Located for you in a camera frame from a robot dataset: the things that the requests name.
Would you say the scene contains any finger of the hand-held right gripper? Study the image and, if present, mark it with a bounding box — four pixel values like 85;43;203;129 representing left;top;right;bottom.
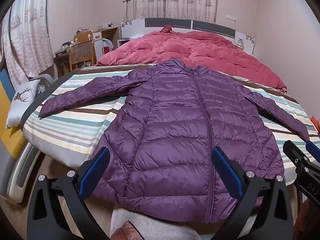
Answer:
306;141;320;157
283;140;312;164

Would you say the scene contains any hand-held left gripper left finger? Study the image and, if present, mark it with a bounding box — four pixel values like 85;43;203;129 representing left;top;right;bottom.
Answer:
27;146;111;240

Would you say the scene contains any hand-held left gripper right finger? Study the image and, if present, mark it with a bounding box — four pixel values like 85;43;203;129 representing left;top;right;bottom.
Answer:
211;147;293;240

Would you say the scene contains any purple down jacket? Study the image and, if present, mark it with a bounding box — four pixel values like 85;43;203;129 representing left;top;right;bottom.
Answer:
38;57;311;224

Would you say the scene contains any striped bed sheet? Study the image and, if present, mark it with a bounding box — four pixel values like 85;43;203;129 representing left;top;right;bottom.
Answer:
20;64;317;188

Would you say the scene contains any person's white knit sweater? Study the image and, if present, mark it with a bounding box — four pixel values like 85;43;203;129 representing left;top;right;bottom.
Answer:
110;202;208;240

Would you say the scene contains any deer print pillow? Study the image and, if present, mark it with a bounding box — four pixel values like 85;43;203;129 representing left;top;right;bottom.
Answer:
5;79;40;130

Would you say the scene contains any yellow blue padded panel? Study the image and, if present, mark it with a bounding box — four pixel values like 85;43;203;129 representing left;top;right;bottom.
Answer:
0;67;27;162

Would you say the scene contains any dark wooden desk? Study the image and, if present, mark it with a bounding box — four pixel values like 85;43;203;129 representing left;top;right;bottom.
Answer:
55;47;75;78

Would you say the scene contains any wooden cane chair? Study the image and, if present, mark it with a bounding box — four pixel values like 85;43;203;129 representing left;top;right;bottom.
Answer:
68;31;97;72

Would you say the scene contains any white plastic bag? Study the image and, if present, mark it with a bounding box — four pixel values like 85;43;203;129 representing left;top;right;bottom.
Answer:
101;38;114;55

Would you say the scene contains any white bedside table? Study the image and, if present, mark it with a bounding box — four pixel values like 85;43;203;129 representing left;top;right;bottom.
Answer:
117;37;131;50

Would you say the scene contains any red comforter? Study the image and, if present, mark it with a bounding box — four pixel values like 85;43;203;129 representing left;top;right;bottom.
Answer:
96;25;287;93

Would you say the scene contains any ship print side curtain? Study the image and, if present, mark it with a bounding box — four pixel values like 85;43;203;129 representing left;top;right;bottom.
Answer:
1;0;54;78

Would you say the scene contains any grey white headboard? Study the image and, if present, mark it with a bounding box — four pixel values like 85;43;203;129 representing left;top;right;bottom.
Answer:
121;17;255;55

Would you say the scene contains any ship print window curtain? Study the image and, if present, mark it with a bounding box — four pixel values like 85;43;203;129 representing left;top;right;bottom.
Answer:
135;0;217;24

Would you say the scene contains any white grey curved rail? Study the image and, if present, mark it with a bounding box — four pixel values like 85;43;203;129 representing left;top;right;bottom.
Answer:
5;142;42;203

